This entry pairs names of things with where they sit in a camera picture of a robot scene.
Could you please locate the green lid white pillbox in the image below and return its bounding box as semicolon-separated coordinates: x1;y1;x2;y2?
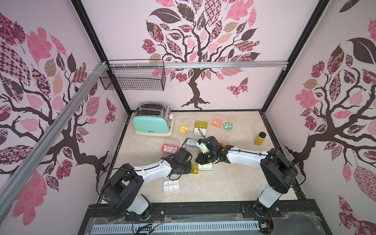
196;150;213;171

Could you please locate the yellow small pillbox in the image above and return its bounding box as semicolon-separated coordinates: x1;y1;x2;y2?
192;163;199;174

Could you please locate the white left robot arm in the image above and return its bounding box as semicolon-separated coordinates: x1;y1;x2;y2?
99;148;192;220

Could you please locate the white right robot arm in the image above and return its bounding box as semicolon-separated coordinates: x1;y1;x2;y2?
195;136;298;212

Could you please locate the red rectangular pillbox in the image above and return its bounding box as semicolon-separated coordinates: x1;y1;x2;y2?
161;138;180;154

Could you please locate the blue rectangular pillbox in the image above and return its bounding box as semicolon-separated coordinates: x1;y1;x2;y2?
184;138;199;148

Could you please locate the olive lid pillbox back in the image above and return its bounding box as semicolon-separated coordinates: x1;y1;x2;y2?
193;120;208;137

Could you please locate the clear white pillbox front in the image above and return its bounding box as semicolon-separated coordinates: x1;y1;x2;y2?
163;175;181;194

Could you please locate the green round pillbox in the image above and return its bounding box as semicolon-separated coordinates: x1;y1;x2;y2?
223;116;236;131

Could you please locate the yellow round pillbox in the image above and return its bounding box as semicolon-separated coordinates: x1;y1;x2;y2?
179;119;191;134

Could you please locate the yellow bottle black cap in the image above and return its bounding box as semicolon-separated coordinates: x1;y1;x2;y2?
254;132;266;146

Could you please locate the mint green toaster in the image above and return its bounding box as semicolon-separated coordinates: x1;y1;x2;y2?
132;102;174;137

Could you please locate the black wire basket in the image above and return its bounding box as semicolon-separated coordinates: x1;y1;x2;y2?
100;59;166;91

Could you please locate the white slotted cable duct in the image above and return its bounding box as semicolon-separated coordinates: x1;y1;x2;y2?
89;221;260;235

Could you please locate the aluminium rail back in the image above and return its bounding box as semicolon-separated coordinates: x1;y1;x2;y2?
164;61;288;69

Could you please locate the aluminium rail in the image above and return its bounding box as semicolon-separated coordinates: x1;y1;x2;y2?
164;61;288;69
1;62;108;217

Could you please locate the aluminium rail left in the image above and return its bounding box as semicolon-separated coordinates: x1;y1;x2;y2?
1;62;108;217

